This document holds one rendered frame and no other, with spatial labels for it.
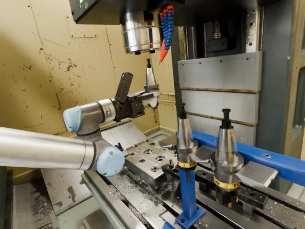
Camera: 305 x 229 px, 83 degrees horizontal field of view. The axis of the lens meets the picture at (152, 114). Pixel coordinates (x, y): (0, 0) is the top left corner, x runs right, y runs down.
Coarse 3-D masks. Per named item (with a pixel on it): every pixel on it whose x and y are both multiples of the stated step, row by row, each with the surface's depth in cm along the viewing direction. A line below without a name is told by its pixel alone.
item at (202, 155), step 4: (204, 144) 44; (200, 148) 42; (204, 148) 42; (208, 148) 42; (212, 148) 41; (192, 152) 41; (196, 152) 40; (200, 152) 40; (204, 152) 40; (208, 152) 40; (212, 152) 40; (192, 156) 39; (196, 156) 39; (200, 156) 39; (204, 156) 38; (208, 156) 38; (192, 160) 38; (196, 160) 38; (200, 160) 37; (204, 160) 37; (208, 160) 37
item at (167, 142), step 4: (172, 136) 50; (176, 136) 50; (160, 140) 49; (164, 140) 49; (168, 140) 48; (172, 140) 48; (160, 144) 47; (164, 144) 46; (168, 144) 46; (172, 144) 46
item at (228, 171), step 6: (210, 156) 36; (240, 156) 35; (216, 162) 35; (240, 162) 33; (216, 168) 35; (222, 168) 33; (228, 168) 33; (234, 168) 32; (240, 168) 33; (222, 174) 33; (228, 174) 33; (234, 174) 33
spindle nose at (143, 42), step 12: (132, 12) 56; (144, 12) 56; (120, 24) 61; (132, 24) 57; (144, 24) 57; (156, 24) 58; (132, 36) 59; (144, 36) 58; (156, 36) 59; (132, 48) 60; (144, 48) 59; (156, 48) 60
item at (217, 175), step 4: (216, 172) 35; (216, 176) 36; (220, 176) 35; (220, 180) 35; (224, 180) 34; (228, 180) 34; (232, 180) 34; (236, 180) 34; (216, 184) 36; (224, 188) 35
